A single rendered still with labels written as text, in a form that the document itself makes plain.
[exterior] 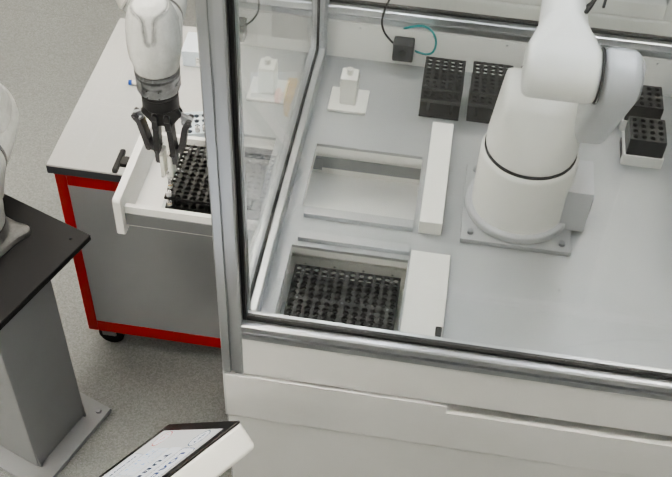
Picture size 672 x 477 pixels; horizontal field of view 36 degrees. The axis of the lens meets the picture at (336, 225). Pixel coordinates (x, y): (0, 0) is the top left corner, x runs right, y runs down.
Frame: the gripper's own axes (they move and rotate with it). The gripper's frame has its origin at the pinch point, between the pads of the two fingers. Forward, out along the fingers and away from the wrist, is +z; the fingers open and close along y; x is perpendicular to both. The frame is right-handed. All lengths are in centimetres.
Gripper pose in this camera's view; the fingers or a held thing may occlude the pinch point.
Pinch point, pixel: (167, 161)
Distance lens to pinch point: 228.8
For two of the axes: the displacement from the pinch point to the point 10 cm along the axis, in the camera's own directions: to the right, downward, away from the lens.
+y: 9.9, 1.4, -0.8
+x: 1.6, -7.2, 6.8
